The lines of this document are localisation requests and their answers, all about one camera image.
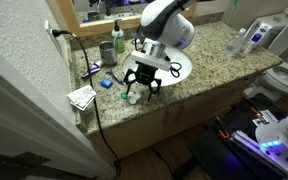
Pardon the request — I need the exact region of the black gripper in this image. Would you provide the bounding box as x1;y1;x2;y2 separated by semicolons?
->
123;62;163;103

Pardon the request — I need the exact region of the white contact lens case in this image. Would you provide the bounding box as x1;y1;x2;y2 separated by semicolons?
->
127;92;143;106

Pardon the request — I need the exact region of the blue razor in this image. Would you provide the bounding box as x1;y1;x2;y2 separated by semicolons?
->
105;69;125;87

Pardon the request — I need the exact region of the blue floss container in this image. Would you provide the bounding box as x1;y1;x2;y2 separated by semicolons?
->
99;78;114;90

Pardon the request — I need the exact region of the beige vanity cabinet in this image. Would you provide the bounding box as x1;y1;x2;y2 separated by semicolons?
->
83;76;262;161

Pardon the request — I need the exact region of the stainless steel cup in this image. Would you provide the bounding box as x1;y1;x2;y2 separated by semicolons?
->
98;41;119;67

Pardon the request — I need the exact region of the white sink basin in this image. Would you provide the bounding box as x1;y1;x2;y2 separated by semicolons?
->
122;46;194;88

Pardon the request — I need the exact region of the green soap pump bottle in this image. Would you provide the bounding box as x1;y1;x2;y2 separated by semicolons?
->
111;19;126;54

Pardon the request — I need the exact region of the purple white toothpaste tube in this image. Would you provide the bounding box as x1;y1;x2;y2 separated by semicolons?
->
80;60;104;79

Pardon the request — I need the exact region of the orange black clamp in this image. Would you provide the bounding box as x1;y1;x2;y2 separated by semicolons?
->
214;116;231;140
248;105;262;117

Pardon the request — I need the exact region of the wood framed mirror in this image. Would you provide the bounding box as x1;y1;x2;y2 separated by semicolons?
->
55;0;198;38

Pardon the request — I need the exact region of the clear plastic bottle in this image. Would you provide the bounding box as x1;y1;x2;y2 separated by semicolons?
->
224;27;247;58

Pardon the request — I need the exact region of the white blue cream tube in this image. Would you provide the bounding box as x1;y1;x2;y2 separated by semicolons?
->
242;21;274;51

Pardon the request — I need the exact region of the white toilet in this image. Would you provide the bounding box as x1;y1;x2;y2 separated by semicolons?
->
243;14;288;101

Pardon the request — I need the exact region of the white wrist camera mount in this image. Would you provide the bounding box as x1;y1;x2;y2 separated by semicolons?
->
130;49;172;72

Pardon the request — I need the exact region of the black power cable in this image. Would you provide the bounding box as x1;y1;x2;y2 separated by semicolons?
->
51;29;122;178

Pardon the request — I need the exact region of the black floor cable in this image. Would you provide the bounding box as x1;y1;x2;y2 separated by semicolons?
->
149;145;177;179

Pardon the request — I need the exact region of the white wall outlet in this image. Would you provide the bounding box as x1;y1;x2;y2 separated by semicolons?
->
44;20;63;54

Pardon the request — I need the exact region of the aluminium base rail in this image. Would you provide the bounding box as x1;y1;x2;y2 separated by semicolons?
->
230;109;288;180

